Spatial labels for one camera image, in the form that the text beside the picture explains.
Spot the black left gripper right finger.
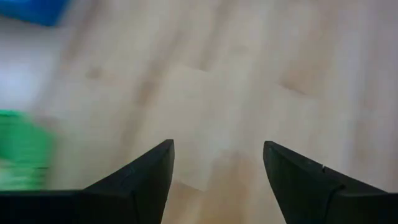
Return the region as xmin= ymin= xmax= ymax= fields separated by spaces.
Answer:
xmin=262 ymin=140 xmax=398 ymax=224

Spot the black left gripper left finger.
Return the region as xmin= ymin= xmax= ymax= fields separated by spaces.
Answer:
xmin=0 ymin=139 xmax=175 ymax=224

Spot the green plastic basket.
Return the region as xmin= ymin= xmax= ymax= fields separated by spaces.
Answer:
xmin=0 ymin=108 xmax=58 ymax=191

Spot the blue plastic basket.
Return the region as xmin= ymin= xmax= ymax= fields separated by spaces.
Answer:
xmin=0 ymin=0 xmax=71 ymax=27

